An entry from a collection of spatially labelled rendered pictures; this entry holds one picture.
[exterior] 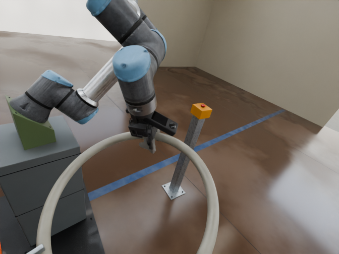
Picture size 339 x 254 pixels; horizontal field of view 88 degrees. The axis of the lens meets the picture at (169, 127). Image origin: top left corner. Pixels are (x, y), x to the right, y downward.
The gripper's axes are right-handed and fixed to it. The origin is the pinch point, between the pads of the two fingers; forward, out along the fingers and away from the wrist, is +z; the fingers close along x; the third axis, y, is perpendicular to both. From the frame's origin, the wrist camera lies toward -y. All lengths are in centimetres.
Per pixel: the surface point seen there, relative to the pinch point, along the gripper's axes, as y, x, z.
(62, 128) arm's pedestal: 77, -19, 30
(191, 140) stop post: -7, -55, 70
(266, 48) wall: -158, -532, 208
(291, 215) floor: -129, -46, 175
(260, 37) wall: -136, -560, 187
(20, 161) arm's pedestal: 74, 12, 20
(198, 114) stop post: -10, -63, 44
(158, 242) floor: 8, 20, 123
